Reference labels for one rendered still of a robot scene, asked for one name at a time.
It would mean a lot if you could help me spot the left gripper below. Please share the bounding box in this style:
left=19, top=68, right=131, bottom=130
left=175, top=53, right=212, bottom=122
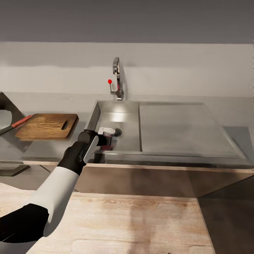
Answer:
left=97, top=135, right=111, bottom=146

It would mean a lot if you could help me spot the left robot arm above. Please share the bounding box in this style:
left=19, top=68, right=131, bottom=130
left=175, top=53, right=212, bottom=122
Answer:
left=0, top=127, right=116, bottom=254

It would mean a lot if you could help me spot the parer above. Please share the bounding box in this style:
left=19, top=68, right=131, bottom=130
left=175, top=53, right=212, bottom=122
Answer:
left=0, top=115, right=32, bottom=134

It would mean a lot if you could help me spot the cutting board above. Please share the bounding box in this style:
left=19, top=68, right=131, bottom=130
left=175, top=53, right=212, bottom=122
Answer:
left=15, top=113, right=78, bottom=139

